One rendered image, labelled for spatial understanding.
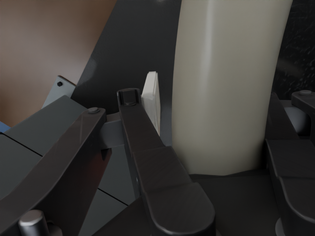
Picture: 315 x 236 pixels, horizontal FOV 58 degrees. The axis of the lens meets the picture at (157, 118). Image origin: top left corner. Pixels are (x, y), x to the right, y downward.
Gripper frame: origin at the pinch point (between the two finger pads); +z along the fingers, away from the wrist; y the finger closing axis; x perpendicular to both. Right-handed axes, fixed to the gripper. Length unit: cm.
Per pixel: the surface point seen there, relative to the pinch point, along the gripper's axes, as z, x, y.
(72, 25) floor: 86, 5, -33
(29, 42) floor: 87, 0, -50
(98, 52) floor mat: 83, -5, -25
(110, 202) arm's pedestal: 41, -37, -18
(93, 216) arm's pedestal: 34, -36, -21
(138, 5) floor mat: 82, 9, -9
